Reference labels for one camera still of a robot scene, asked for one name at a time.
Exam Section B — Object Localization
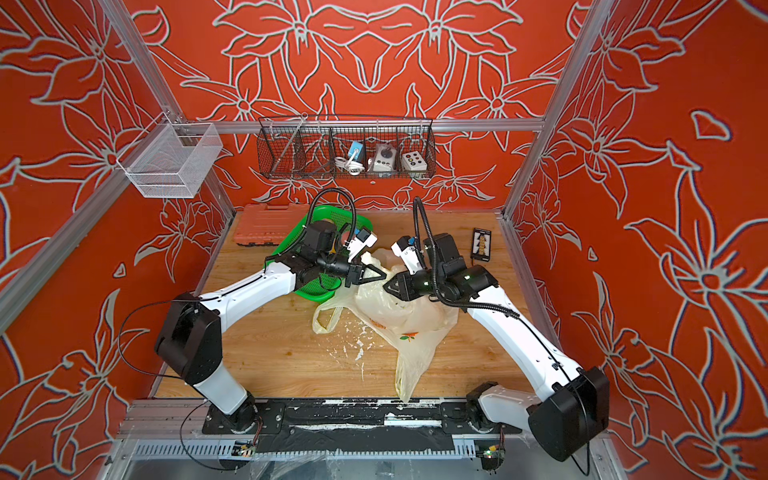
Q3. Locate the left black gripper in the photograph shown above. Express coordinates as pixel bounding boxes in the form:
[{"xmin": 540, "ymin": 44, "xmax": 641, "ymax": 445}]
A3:
[{"xmin": 317, "ymin": 255, "xmax": 387, "ymax": 291}]

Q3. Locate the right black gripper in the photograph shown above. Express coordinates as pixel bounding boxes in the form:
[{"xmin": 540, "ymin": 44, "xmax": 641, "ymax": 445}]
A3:
[{"xmin": 381, "ymin": 269, "xmax": 448, "ymax": 302}]

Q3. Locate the white orange-print plastic bag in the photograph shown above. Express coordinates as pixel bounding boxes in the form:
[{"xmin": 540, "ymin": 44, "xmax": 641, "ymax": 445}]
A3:
[{"xmin": 312, "ymin": 281, "xmax": 458, "ymax": 402}]

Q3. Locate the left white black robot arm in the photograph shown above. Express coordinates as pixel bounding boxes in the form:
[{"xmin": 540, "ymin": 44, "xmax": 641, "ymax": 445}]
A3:
[{"xmin": 155, "ymin": 187, "xmax": 386, "ymax": 433}]

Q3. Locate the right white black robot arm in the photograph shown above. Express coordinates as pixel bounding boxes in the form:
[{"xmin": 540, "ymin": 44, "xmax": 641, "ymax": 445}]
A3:
[{"xmin": 384, "ymin": 199, "xmax": 611, "ymax": 462}]

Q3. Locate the green plastic basket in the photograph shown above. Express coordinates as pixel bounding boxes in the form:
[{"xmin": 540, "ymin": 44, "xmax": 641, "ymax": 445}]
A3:
[{"xmin": 265, "ymin": 205, "xmax": 384, "ymax": 303}]

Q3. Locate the grey white timer device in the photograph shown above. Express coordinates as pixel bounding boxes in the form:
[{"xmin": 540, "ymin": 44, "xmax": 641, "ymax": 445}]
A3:
[{"xmin": 369, "ymin": 144, "xmax": 397, "ymax": 173}]

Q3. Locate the white button remote box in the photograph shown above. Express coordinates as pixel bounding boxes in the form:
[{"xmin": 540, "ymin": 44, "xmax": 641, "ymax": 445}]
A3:
[{"xmin": 400, "ymin": 151, "xmax": 428, "ymax": 175}]

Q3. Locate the blue white small box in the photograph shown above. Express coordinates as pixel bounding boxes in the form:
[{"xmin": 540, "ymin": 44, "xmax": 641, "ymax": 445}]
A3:
[{"xmin": 347, "ymin": 141, "xmax": 364, "ymax": 161}]

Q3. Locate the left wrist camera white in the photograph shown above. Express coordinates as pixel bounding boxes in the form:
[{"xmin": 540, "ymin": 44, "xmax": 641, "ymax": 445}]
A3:
[{"xmin": 346, "ymin": 227, "xmax": 377, "ymax": 260}]

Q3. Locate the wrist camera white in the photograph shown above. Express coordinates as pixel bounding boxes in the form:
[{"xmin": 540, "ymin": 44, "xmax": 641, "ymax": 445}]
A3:
[
  {"xmin": 391, "ymin": 236, "xmax": 426, "ymax": 274},
  {"xmin": 346, "ymin": 227, "xmax": 377, "ymax": 260}
]

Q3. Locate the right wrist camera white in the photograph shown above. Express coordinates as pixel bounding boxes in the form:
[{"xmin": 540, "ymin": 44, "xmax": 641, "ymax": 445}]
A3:
[{"xmin": 391, "ymin": 236, "xmax": 426, "ymax": 274}]

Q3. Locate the black wire wall basket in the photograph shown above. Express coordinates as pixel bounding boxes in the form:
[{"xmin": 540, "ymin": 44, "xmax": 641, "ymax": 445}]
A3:
[{"xmin": 257, "ymin": 115, "xmax": 437, "ymax": 180}]

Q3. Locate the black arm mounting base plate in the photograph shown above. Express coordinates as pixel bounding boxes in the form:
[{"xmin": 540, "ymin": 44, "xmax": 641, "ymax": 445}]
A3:
[{"xmin": 202, "ymin": 398, "xmax": 522, "ymax": 459}]

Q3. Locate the clear plastic wall bin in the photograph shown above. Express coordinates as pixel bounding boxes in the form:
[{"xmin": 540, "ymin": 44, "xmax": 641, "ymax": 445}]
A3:
[{"xmin": 119, "ymin": 123, "xmax": 223, "ymax": 199}]

